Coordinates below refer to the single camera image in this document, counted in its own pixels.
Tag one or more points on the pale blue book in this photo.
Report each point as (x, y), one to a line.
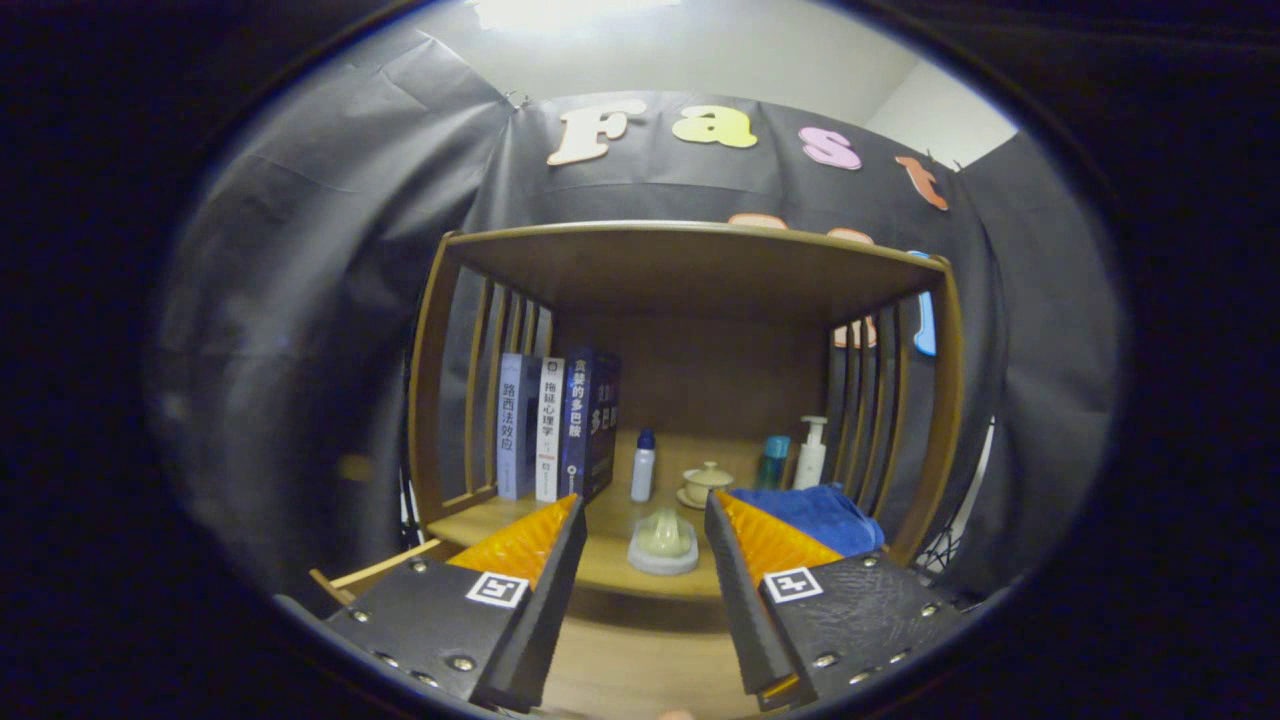
(515, 430)

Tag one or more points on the black light stand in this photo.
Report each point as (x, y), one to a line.
(935, 560)

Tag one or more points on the beige lidded tea cup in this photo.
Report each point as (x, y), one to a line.
(705, 485)

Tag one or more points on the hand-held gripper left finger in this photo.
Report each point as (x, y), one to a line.
(540, 610)

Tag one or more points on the white pump bottle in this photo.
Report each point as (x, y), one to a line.
(810, 460)

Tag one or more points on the white book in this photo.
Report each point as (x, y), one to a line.
(550, 430)

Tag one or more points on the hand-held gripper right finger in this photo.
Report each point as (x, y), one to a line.
(745, 600)

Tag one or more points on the dark blue book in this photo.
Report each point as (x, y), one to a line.
(590, 420)

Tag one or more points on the wooden cabinet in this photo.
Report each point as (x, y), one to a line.
(690, 380)

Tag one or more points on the white bottle with blue cap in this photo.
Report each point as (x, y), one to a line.
(643, 475)

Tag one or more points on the wooden drawer with black knob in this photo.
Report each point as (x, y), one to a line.
(640, 660)

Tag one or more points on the wooden countertop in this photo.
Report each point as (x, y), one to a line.
(610, 560)

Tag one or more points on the teal bottle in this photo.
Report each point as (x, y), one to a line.
(772, 465)

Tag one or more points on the cream brush with white base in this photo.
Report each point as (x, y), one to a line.
(663, 545)

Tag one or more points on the folded blue towel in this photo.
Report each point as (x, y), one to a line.
(820, 515)

